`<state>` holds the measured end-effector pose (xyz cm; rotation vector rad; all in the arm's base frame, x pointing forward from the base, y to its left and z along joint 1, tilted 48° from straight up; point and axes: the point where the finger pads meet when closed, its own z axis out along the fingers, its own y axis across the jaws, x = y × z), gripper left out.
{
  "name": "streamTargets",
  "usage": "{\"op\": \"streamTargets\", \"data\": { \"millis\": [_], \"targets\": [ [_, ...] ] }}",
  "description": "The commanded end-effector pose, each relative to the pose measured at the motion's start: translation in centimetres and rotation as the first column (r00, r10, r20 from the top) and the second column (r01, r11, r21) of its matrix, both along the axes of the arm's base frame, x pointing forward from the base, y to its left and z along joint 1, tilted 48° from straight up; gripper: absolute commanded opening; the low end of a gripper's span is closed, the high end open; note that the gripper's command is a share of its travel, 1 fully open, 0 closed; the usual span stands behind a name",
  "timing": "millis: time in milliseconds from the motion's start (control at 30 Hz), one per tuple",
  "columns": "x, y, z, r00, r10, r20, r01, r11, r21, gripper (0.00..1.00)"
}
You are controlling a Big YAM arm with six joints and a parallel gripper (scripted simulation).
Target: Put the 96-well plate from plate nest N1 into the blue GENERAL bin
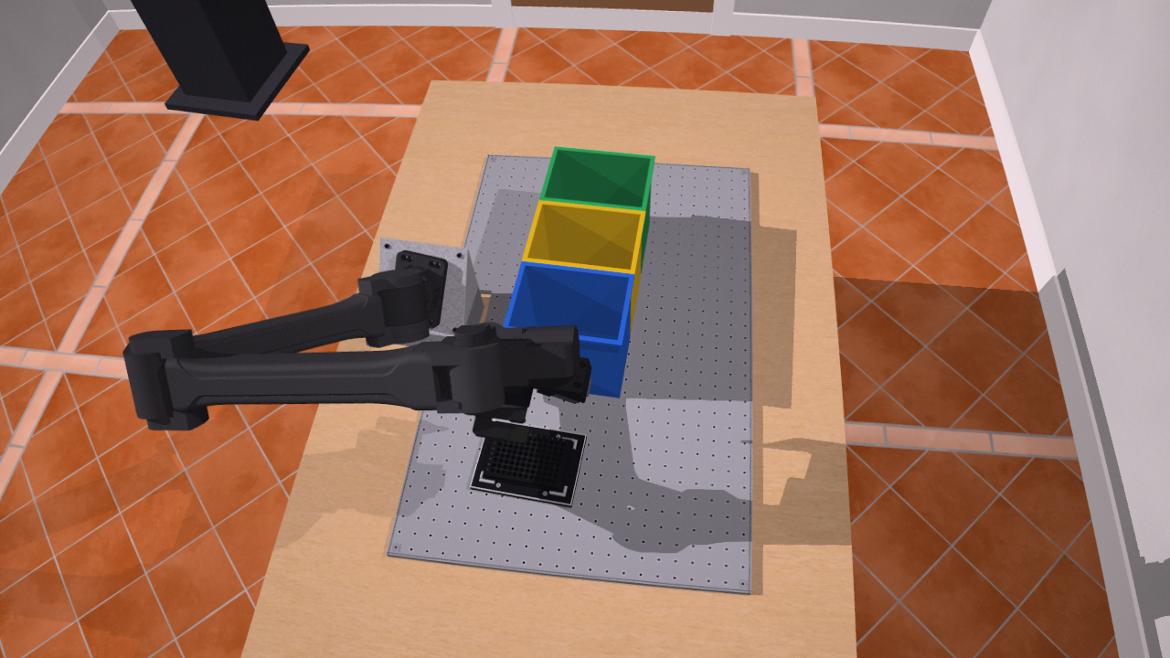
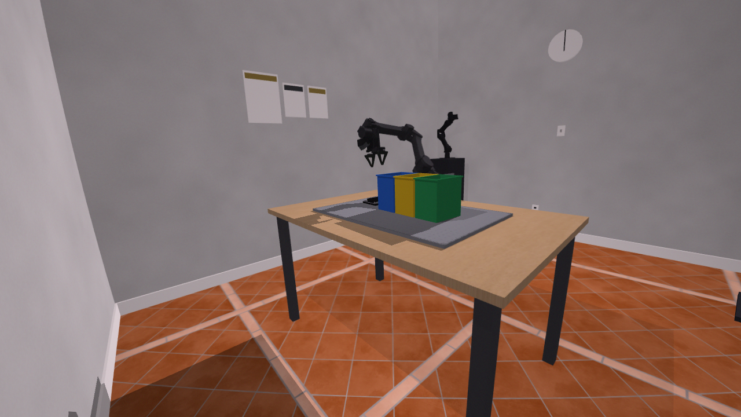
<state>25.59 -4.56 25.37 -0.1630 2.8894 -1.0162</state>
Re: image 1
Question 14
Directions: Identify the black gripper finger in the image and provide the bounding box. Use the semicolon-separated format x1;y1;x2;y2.
505;425;529;443

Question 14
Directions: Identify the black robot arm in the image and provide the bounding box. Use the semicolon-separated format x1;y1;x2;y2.
122;251;592;430

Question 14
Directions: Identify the yellow open bin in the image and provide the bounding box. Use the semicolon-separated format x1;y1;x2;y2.
522;200;645;331

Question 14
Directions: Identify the blue bin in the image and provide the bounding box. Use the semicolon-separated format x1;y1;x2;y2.
504;261;634;398

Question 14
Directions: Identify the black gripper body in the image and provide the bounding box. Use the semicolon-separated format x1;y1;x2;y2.
473;404;527;440

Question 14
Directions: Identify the green open bin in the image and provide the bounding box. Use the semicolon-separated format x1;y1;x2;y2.
539;146;655;273

